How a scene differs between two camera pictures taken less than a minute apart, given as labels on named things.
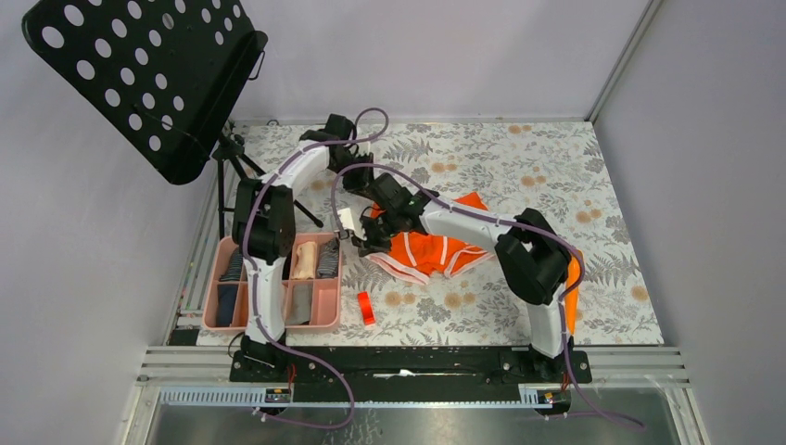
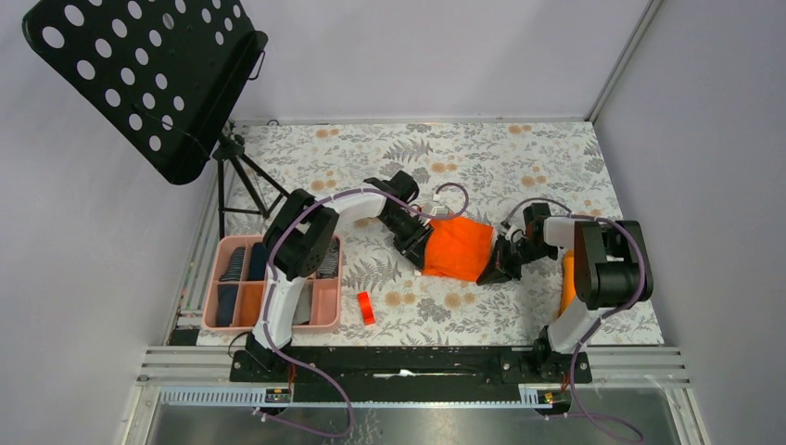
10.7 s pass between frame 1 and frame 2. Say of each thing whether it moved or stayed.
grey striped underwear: stayed
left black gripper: moved
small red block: stayed
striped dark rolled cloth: stayed
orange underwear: moved
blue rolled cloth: stayed
